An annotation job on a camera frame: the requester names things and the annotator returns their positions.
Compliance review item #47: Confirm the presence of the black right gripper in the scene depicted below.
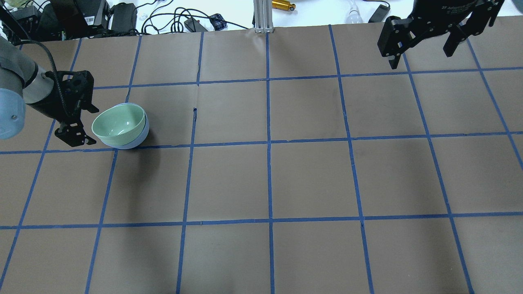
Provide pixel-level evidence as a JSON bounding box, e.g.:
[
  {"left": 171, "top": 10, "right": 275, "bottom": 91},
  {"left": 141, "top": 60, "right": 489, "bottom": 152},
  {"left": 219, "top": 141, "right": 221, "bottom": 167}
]
[{"left": 377, "top": 0, "right": 504, "bottom": 69}]

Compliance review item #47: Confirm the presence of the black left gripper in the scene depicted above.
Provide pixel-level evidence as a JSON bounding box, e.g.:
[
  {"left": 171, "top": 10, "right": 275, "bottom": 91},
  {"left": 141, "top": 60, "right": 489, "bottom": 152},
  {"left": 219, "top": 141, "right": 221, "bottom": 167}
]
[{"left": 44, "top": 70, "right": 100, "bottom": 147}]

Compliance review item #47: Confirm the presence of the green bowl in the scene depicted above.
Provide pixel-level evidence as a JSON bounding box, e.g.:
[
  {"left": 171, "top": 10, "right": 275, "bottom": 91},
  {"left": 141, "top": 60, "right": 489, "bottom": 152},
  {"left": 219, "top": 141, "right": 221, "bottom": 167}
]
[{"left": 91, "top": 104, "right": 147, "bottom": 143}]

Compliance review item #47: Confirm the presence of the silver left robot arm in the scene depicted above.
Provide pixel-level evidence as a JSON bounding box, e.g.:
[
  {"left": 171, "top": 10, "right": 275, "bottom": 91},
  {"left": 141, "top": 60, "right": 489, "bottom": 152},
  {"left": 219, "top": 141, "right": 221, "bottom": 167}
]
[{"left": 0, "top": 38, "right": 99, "bottom": 147}]

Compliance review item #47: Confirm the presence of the blue bowl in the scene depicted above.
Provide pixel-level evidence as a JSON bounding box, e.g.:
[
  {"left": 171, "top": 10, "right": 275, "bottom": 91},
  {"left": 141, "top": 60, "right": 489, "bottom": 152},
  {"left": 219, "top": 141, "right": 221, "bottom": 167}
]
[{"left": 100, "top": 103, "right": 150, "bottom": 149}]

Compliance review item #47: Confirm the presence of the black power adapter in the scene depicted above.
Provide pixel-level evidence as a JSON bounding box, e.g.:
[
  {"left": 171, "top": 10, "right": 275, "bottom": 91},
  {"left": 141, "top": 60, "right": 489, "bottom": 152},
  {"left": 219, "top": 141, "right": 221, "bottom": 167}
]
[{"left": 368, "top": 5, "right": 390, "bottom": 23}]

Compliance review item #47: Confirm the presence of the white light bulb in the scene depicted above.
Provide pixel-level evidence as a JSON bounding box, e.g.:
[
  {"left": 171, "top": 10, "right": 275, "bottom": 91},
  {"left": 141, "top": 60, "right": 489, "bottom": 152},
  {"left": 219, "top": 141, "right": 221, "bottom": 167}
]
[{"left": 347, "top": 0, "right": 363, "bottom": 24}]

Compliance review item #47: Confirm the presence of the yellow screwdriver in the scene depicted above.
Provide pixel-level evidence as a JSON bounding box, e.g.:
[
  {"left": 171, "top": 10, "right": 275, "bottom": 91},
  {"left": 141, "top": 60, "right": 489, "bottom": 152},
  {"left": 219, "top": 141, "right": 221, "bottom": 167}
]
[{"left": 271, "top": 0, "right": 296, "bottom": 11}]

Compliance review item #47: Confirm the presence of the aluminium frame post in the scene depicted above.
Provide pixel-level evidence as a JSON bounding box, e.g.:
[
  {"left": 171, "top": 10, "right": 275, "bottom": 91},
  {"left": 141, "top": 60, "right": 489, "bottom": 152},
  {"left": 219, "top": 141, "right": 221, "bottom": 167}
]
[{"left": 253, "top": 0, "right": 274, "bottom": 33}]

